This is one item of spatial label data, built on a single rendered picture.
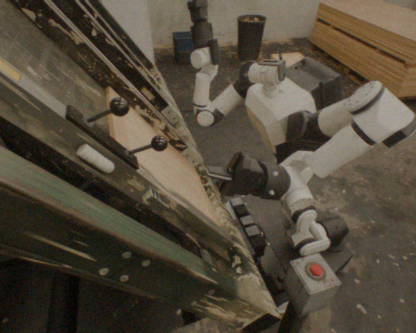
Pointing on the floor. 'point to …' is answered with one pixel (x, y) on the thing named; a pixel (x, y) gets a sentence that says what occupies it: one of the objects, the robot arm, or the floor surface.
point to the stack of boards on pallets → (376, 44)
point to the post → (291, 321)
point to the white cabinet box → (134, 22)
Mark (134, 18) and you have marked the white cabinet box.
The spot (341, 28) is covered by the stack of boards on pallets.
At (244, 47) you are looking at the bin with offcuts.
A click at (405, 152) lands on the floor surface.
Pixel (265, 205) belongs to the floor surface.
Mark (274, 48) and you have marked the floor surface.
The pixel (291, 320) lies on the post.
